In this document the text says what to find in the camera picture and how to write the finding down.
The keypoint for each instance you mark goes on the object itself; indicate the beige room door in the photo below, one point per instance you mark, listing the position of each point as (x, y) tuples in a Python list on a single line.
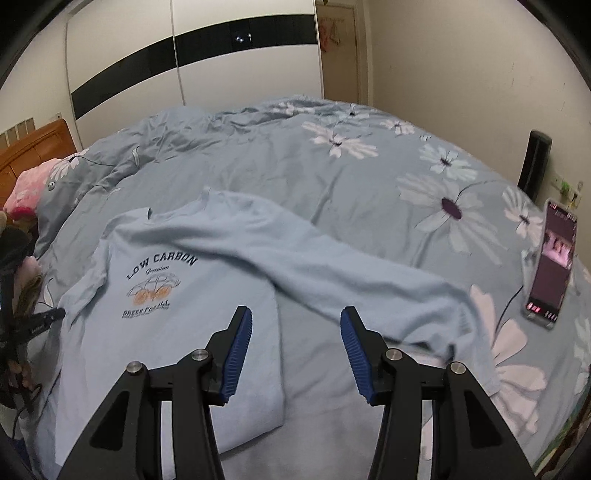
[(344, 69)]

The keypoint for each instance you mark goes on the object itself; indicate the light blue printed t-shirt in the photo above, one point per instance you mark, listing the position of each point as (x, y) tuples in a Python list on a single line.
[(258, 240)]

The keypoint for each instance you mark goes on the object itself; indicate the white wardrobe with black stripe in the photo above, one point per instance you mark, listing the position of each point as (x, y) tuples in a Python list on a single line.
[(138, 37)]

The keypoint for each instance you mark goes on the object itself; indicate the wall socket with green plug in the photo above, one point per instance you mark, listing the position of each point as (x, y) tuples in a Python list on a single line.
[(570, 191)]

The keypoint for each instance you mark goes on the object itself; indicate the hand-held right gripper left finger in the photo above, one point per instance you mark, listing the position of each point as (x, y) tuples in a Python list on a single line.
[(238, 353)]

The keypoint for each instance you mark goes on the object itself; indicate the carved wooden headboard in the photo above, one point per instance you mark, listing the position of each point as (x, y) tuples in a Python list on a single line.
[(41, 147)]

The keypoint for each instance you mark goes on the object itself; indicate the red door decoration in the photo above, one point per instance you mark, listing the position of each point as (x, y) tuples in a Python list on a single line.
[(333, 32)]

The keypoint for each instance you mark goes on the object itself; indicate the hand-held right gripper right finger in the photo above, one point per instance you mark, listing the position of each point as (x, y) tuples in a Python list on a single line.
[(358, 357)]

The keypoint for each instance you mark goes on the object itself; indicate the folded pink fleece pajamas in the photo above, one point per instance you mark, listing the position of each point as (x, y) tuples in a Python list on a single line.
[(27, 184)]

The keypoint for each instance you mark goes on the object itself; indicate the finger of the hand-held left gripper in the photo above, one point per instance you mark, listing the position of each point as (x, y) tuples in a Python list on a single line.
[(44, 321)]

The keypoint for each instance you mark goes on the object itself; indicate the blue-grey floral duvet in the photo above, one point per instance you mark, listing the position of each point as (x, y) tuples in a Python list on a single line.
[(323, 184)]

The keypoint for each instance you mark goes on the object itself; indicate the black upright device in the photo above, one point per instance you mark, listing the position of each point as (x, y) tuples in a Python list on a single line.
[(535, 161)]

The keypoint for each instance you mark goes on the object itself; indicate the smartphone with lit screen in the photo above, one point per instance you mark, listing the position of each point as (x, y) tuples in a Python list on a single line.
[(551, 267)]

